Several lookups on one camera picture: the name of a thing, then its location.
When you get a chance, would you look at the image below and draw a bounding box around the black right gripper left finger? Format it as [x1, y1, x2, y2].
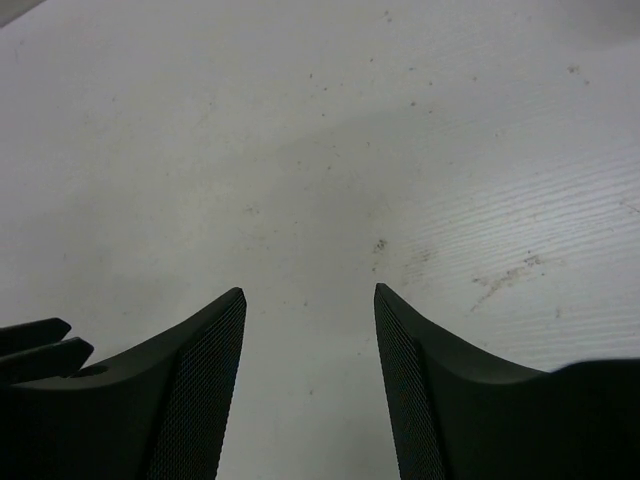
[1, 288, 247, 479]

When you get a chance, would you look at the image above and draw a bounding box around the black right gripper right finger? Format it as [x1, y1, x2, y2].
[374, 283, 639, 479]

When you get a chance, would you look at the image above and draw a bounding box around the black left robot gripper part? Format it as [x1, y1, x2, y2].
[1, 318, 94, 385]

